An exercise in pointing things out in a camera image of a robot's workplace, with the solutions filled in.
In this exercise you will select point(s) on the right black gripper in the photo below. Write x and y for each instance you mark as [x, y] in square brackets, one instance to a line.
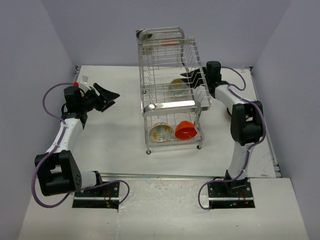
[191, 74]

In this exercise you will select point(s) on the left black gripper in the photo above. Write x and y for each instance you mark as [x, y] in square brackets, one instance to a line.
[104, 95]

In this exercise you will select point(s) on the yellow blue patterned bowl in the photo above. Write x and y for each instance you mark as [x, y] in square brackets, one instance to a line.
[178, 87]

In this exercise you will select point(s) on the white bowl orange star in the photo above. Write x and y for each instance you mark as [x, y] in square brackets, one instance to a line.
[161, 132]

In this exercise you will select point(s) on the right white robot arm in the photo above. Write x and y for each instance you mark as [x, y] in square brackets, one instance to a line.
[247, 126]

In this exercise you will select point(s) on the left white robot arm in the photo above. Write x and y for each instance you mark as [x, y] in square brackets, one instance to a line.
[56, 169]

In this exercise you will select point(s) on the steel cutlery holder cup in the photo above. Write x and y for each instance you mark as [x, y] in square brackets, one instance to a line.
[143, 40]

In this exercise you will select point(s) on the steel wire dish rack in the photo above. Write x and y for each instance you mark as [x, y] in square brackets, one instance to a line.
[172, 54]

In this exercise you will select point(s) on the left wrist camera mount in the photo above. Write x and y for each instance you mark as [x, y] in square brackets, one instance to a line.
[82, 83]

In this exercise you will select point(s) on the aluminium table rail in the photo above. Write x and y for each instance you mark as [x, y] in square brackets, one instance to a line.
[153, 176]

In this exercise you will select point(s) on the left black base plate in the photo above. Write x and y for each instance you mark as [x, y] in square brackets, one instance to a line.
[106, 197]

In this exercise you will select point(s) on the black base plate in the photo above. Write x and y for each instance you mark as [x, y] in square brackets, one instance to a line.
[230, 195]
[106, 197]

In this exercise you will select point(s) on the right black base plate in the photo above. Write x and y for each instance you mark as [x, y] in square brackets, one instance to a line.
[230, 195]

